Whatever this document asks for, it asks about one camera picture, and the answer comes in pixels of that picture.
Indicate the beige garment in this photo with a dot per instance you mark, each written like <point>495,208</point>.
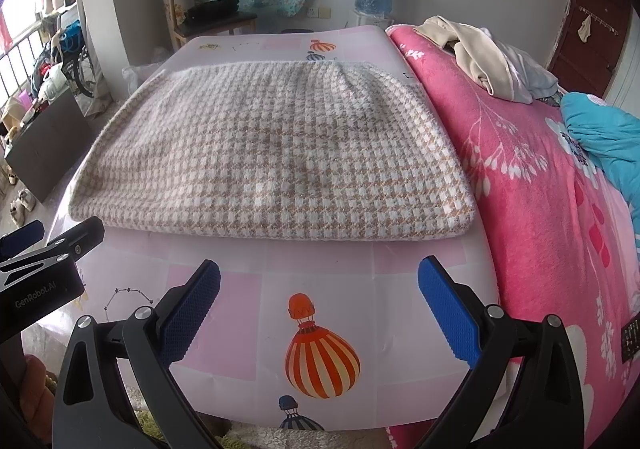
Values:
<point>480,64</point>

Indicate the metal railing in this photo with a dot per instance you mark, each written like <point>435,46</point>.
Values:
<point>25,45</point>

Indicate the wheelchair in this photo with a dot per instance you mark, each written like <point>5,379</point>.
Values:
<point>70,36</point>

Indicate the door hook rail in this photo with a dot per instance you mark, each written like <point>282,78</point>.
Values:
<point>602,20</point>

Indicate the dark red door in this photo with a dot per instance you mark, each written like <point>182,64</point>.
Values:
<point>595,64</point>

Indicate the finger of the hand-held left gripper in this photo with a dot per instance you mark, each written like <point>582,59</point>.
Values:
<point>82,236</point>
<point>22,236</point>

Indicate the black remote control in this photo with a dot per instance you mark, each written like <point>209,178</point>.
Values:
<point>630,339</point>

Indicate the pink printed table cover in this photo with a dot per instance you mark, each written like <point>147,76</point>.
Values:
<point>350,289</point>

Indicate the white garment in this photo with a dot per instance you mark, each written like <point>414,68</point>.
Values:
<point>530,71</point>

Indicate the pink floral blanket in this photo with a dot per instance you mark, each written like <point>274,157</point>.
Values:
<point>525,209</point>

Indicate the white wall socket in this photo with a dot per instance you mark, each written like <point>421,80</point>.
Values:
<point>320,13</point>

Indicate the teal quilt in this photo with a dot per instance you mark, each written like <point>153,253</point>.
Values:
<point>605,139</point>

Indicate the clear plastic bag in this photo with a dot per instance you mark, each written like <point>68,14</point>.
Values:
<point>140,76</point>

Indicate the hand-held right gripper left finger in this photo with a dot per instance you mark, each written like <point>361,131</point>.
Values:
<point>192,309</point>

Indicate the black clothes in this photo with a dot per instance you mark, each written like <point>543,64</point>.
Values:
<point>212,9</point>

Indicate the white water dispenser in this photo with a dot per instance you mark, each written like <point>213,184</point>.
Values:
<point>372,24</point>

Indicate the pale shoes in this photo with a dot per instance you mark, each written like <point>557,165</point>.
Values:
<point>22,204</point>

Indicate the dark board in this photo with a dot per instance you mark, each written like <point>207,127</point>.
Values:
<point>50,149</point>

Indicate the person's left hand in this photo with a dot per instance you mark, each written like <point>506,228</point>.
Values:
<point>37,394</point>

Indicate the red hanging cloth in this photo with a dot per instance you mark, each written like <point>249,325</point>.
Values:
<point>5,26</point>

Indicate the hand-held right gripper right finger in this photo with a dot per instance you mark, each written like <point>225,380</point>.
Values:
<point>447,309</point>

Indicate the wooden chair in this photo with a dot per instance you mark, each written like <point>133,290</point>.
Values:
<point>246,21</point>

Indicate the beige white houndstooth sweater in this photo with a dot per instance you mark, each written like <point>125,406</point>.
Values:
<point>275,149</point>

